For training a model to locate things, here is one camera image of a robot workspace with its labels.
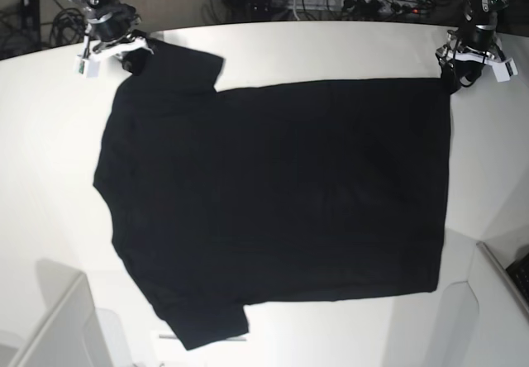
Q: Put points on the black T-shirt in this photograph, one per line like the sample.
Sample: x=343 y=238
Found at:
x=300 y=192

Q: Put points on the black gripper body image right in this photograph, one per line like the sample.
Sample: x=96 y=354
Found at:
x=471 y=43

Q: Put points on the black keyboard at right edge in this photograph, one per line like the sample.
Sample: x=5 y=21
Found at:
x=518 y=272

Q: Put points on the white partition lower right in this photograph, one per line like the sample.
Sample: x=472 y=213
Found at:
x=482 y=321

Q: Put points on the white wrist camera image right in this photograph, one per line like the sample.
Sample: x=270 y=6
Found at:
x=504 y=68

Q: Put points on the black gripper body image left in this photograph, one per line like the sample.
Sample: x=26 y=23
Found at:
x=111 y=31

